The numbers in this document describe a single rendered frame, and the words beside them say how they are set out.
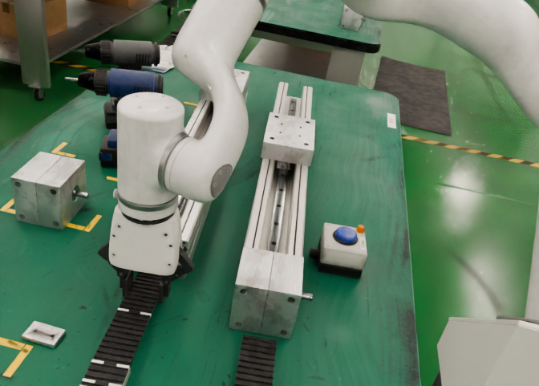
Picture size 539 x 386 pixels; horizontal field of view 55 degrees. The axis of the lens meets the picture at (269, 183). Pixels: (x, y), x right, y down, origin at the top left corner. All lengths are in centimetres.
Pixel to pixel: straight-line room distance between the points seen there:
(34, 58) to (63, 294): 250
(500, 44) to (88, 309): 73
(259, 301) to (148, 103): 33
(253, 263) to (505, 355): 37
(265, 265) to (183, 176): 24
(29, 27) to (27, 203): 228
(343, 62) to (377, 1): 174
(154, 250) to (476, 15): 57
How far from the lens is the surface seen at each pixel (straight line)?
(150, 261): 78
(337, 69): 261
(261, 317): 82
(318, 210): 113
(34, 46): 326
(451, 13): 82
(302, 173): 108
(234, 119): 65
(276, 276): 80
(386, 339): 90
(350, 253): 94
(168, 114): 65
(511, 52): 84
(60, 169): 102
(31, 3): 319
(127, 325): 80
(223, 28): 72
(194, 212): 92
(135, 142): 66
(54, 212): 101
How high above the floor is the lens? 140
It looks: 32 degrees down
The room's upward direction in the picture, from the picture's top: 10 degrees clockwise
